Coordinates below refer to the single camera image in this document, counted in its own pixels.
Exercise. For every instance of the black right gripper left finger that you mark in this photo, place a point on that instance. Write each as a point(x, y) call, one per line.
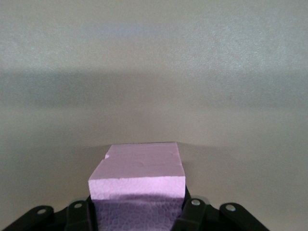
point(77, 216)

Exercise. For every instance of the pink foam block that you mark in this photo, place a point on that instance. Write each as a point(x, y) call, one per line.
point(139, 173)

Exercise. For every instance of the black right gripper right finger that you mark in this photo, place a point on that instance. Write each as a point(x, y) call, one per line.
point(192, 216)

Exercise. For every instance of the brown paper table cover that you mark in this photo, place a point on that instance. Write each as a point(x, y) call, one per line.
point(154, 60)

